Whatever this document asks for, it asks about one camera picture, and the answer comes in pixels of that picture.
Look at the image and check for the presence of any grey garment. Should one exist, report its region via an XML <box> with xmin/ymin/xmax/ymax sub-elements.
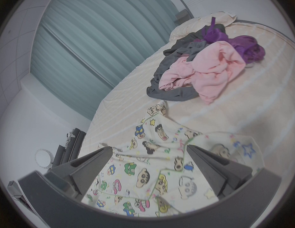
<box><xmin>146</xmin><ymin>41</ymin><xmax>210</xmax><ymax>101</ymax></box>

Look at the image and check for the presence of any blue-green curtain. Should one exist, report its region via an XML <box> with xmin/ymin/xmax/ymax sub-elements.
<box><xmin>42</xmin><ymin>0</ymin><xmax>183</xmax><ymax>88</ymax></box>
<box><xmin>31</xmin><ymin>24</ymin><xmax>115</xmax><ymax>120</ymax></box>

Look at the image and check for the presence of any white printed pyjama top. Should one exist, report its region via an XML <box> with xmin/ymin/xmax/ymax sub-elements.
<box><xmin>81</xmin><ymin>101</ymin><xmax>264</xmax><ymax>218</ymax></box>

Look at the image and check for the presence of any grey bedside table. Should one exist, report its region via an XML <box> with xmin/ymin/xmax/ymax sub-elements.
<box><xmin>175</xmin><ymin>9</ymin><xmax>189</xmax><ymax>21</ymax></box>

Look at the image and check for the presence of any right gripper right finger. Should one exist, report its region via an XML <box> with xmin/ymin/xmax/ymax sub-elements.
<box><xmin>187</xmin><ymin>145</ymin><xmax>253</xmax><ymax>198</ymax></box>

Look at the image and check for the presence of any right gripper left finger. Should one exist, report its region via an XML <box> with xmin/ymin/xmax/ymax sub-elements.
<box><xmin>44</xmin><ymin>146</ymin><xmax>114</xmax><ymax>197</ymax></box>

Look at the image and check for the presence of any black garment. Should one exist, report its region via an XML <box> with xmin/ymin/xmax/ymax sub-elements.
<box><xmin>163</xmin><ymin>24</ymin><xmax>226</xmax><ymax>56</ymax></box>

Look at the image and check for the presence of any bed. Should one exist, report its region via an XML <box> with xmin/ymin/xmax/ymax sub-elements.
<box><xmin>81</xmin><ymin>0</ymin><xmax>295</xmax><ymax>200</ymax></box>

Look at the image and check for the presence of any cream pillow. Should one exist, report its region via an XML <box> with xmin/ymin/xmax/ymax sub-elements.
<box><xmin>169</xmin><ymin>11</ymin><xmax>237</xmax><ymax>42</ymax></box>

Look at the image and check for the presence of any purple garment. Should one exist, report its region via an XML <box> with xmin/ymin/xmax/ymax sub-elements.
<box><xmin>201</xmin><ymin>17</ymin><xmax>266</xmax><ymax>65</ymax></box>

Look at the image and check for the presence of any pink garment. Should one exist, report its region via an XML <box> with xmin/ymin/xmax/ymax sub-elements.
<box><xmin>159</xmin><ymin>41</ymin><xmax>246</xmax><ymax>104</ymax></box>

